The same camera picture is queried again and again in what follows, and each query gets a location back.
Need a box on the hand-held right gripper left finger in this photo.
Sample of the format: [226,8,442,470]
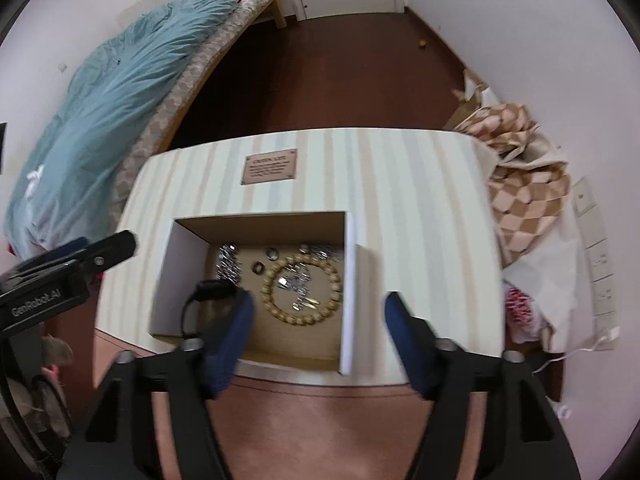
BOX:
[60,290,257,480]

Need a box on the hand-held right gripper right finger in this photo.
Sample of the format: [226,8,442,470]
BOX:
[382,291,583,480]

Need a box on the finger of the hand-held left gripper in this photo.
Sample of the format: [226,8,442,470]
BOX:
[75,230,138,275]
[9,237,91,272]

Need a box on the black fitness band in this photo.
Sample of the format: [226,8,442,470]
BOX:
[181,281,238,339]

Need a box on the wooden bead bracelet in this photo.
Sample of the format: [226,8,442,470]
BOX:
[261,254,343,326]

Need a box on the white cardboard box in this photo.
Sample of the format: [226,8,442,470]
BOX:
[148,210,358,376]

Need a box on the chunky silver chain bracelet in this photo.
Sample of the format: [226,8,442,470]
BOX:
[216,243,243,283]

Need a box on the thin silver chain necklace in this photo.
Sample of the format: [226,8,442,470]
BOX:
[277,265,313,301]

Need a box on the thin silver charm bracelet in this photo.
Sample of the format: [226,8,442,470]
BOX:
[297,242,336,261]

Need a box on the red and white patterned bag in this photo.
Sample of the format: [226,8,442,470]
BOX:
[502,282,543,343]

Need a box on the light blue duvet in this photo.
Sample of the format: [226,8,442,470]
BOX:
[2,0,278,261]

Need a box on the quilted patterned mattress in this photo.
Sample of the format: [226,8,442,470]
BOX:
[107,0,278,231]

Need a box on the striped and pink tablecloth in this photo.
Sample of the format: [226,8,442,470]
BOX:
[95,127,507,480]

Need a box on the white plastic bag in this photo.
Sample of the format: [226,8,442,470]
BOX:
[502,210,596,353]

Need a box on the brown tablecloth label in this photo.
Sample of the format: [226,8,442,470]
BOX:
[241,148,298,185]

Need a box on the brown checkered cloth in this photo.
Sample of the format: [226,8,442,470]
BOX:
[460,104,571,266]

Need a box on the white charger cable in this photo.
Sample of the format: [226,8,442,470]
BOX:
[532,327,621,418]

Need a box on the white wall socket strip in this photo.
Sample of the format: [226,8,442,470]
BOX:
[570,176,621,353]

